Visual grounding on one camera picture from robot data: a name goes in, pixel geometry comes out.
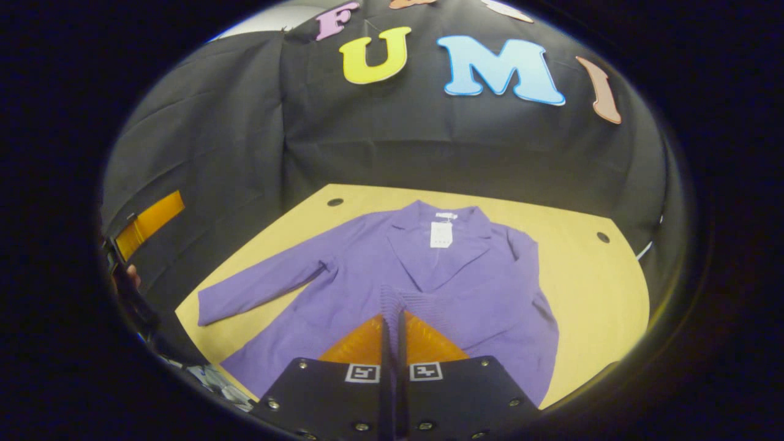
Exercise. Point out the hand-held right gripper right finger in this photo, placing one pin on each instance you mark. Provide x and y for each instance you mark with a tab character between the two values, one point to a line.
403	392

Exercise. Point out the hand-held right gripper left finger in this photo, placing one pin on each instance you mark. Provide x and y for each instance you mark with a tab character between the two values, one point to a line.
384	392

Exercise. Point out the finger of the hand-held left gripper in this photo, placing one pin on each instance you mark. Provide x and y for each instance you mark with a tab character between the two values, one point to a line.
150	223

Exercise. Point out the purple jacket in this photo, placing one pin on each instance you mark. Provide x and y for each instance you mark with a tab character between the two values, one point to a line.
367	269

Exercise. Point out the grey equipment pile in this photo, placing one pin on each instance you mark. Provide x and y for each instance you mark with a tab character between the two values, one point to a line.
220	383

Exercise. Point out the white hang tag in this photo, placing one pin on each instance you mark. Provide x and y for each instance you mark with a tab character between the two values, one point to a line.
441	234

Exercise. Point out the black backdrop cloth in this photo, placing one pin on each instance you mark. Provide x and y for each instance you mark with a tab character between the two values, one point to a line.
367	135

